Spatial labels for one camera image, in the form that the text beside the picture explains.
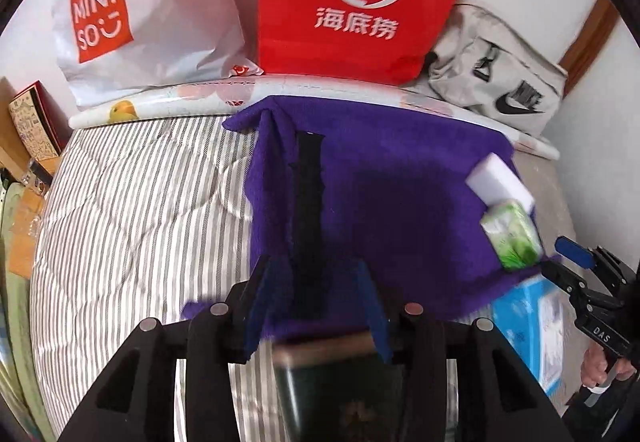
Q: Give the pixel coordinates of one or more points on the dark green tin box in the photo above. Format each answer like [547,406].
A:
[340,392]

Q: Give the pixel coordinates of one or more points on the purple towel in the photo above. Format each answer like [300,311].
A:
[400,182]

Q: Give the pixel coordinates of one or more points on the white sponge block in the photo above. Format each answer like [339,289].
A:
[497,182]

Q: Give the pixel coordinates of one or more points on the blue tissue pack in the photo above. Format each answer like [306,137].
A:
[530,327]

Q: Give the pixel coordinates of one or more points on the person's right hand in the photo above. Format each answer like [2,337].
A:
[595,367]

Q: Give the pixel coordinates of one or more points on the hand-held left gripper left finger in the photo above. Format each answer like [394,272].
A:
[257,307]

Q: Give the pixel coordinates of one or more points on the striped mattress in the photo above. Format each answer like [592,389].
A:
[150,222]

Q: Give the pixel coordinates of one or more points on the wooden nightstand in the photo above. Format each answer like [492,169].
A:
[22,222]

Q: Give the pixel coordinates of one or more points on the patterned box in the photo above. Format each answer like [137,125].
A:
[35,122]

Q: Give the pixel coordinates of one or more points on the rolled printed paper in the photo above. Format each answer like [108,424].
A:
[165,100]

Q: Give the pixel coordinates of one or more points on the grey waist bag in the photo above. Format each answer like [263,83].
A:
[505,77]

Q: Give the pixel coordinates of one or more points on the white plastic shopping bag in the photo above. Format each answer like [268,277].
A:
[165,12]

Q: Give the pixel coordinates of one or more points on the green pocket tissue packet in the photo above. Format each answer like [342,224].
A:
[512,234]

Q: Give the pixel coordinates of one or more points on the brown wooden door frame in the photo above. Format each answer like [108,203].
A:
[590,37]

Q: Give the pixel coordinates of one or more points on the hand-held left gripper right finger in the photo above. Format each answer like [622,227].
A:
[375,307]

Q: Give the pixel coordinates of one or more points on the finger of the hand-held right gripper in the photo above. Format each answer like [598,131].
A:
[575,252]
[565,279]

